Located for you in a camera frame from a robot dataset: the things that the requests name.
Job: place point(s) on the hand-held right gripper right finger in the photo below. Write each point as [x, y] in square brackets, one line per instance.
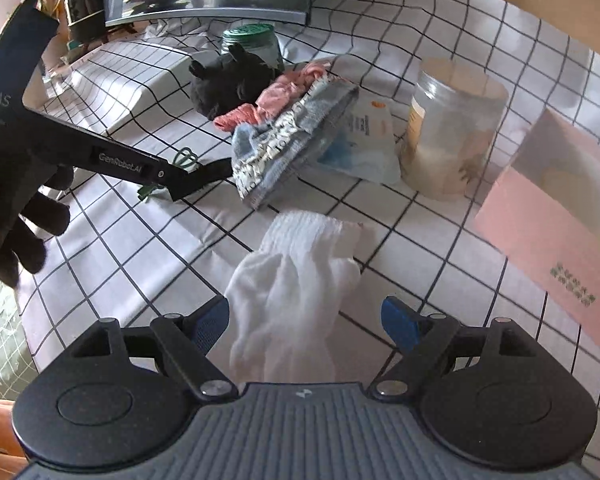
[400, 322]

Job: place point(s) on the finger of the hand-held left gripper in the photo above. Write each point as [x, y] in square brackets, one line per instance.
[195, 180]

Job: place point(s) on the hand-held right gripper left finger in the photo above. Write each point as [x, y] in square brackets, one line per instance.
[212, 322]

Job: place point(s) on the blue white patterned sock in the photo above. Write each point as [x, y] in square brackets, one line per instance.
[280, 140]

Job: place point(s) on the black sock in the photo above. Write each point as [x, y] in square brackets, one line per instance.
[225, 85]

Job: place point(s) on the pink sock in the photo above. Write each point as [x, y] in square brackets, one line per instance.
[280, 92]

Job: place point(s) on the pink box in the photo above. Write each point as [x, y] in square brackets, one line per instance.
[545, 230]

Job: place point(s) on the person's left hand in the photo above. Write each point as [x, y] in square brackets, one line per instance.
[30, 220]

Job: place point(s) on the black white checked tablecloth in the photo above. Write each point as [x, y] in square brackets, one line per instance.
[430, 240]

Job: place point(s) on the dark plant pot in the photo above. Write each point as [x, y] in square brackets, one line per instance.
[82, 10]

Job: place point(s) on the green lid glass jar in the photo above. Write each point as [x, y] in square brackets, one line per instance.
[247, 37]

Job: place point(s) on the blue white wipes packet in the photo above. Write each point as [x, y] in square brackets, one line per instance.
[365, 145]

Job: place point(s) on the clear plastic jar orange label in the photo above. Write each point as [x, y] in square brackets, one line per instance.
[450, 130]

